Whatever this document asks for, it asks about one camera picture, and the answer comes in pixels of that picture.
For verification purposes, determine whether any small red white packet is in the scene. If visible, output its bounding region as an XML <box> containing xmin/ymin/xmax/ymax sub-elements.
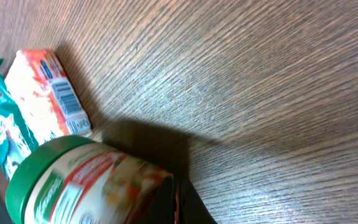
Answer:
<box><xmin>4</xmin><ymin>49</ymin><xmax>92</xmax><ymax>145</ymax></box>

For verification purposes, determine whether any green 3M product pouch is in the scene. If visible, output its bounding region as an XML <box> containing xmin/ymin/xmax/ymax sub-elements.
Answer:
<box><xmin>0</xmin><ymin>59</ymin><xmax>39</xmax><ymax>180</ymax></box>

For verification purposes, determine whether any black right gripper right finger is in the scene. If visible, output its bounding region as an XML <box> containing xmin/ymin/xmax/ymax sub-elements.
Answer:
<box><xmin>141</xmin><ymin>177</ymin><xmax>216</xmax><ymax>224</ymax></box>

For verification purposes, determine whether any green lid white jar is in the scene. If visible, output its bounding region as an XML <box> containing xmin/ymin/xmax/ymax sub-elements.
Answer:
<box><xmin>6</xmin><ymin>136</ymin><xmax>171</xmax><ymax>223</ymax></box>

